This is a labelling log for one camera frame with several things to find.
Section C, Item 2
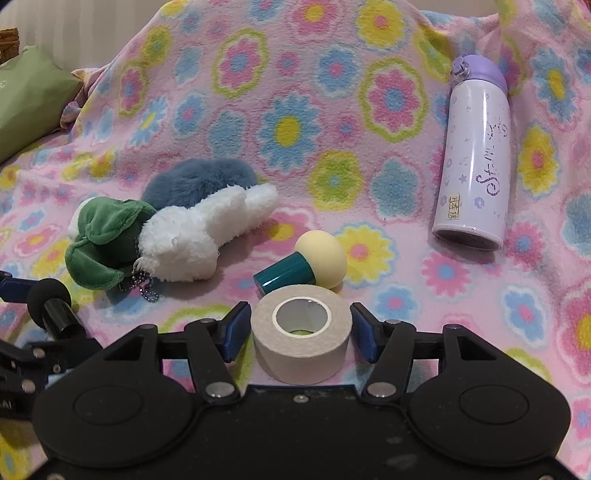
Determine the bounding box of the green white plush toy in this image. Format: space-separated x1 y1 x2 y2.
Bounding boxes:
64 197 156 290

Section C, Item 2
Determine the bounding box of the green cushion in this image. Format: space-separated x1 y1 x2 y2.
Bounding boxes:
0 46 83 162

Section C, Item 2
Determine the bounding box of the pink floral fleece blanket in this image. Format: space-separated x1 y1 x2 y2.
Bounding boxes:
1 1 590 479

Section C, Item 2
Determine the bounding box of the beige tape roll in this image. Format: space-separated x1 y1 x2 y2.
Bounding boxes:
250 285 353 385

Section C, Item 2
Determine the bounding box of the purple thermos bottle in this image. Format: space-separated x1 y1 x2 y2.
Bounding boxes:
432 54 512 251

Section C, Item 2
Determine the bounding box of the black round foam pad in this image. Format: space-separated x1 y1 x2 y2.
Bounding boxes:
26 278 71 330

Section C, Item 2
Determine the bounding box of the white fluffy plush toy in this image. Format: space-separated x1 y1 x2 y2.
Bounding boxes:
133 183 279 282

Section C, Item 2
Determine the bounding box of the yellow teal makeup sponge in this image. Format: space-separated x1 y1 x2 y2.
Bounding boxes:
253 230 348 295

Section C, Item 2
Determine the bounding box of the metal bead chain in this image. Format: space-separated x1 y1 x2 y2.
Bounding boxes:
120 269 160 303

